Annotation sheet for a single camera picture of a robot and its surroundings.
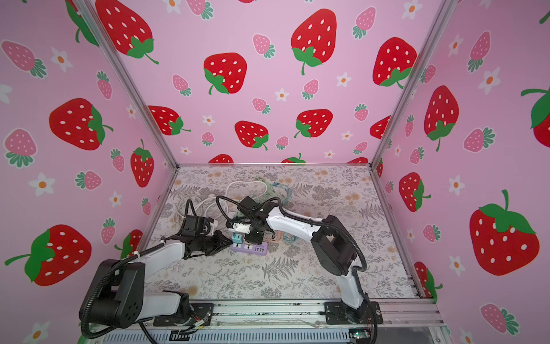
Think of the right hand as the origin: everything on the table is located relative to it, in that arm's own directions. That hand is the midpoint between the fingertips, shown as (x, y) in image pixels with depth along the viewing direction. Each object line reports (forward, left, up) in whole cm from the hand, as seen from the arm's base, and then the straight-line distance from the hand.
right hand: (247, 239), depth 86 cm
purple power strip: (-3, -5, -3) cm, 6 cm away
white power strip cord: (+18, +27, -2) cm, 32 cm away
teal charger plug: (0, +4, +1) cm, 4 cm away
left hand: (0, +7, -3) cm, 7 cm away
